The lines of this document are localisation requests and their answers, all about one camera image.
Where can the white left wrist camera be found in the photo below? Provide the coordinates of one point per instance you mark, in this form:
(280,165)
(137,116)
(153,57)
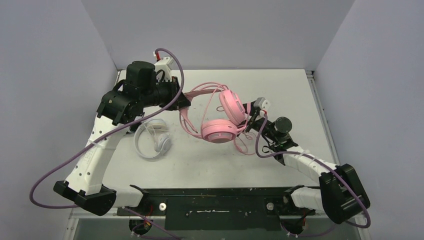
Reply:
(166,64)

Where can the white headphones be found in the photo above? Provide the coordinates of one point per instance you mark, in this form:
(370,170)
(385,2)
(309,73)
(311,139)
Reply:
(159,131)

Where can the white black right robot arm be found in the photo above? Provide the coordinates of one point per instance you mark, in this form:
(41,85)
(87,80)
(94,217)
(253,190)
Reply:
(341,195)

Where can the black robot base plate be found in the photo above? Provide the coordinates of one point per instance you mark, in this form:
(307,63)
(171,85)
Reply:
(210,209)

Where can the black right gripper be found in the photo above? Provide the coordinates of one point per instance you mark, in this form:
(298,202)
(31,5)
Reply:
(251,120)

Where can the pink headphones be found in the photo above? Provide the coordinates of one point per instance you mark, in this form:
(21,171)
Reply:
(222,130)

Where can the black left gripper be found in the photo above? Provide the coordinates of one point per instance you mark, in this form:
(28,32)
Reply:
(173,88)

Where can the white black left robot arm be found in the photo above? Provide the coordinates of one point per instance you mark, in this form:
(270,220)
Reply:
(145,85)

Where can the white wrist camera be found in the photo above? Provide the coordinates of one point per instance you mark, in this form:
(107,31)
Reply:
(261,104)
(166,64)

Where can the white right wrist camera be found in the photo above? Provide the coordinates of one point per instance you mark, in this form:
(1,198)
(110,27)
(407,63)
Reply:
(261,104)

